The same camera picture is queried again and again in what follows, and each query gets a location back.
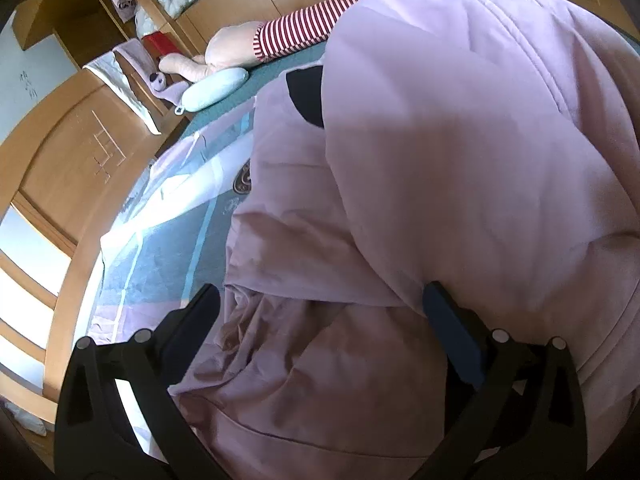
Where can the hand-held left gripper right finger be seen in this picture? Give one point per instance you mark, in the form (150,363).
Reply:
(452,332)

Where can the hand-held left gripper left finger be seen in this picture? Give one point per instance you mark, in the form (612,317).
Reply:
(192,325)

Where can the pink coat with black trim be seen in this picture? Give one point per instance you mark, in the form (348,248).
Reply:
(425,160)

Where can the printed blue and white blanket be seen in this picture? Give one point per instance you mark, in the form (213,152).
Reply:
(165,220)

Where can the white cloth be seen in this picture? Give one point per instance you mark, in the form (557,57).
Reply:
(22,415)

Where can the wooden bed headboard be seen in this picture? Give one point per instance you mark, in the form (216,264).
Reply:
(65,160)

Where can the light blue pillow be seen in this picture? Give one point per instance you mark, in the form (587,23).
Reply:
(215,87)

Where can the white folded towel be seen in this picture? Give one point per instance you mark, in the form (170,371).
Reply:
(122,90)

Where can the green bed sheet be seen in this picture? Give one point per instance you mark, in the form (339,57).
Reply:
(255,85)

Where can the purple plush toy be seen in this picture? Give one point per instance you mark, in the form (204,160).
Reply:
(150,70)

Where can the white plush toy with red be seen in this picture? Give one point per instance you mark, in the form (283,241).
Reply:
(157,37)

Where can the plush doll in striped shirt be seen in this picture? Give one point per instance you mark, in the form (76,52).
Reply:
(300,25)

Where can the wooden bedside shelf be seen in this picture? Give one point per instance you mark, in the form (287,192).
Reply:
(80,15)

